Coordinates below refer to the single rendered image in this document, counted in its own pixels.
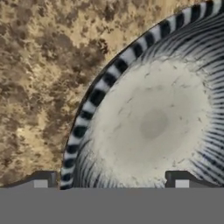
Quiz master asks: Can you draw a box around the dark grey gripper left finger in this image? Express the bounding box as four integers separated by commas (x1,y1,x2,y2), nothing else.
3,170,59,189

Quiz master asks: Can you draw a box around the black and white striped bowl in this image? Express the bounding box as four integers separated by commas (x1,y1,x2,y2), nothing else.
59,0,224,191

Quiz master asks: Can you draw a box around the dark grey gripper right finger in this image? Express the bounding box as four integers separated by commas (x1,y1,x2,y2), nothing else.
164,170,220,189

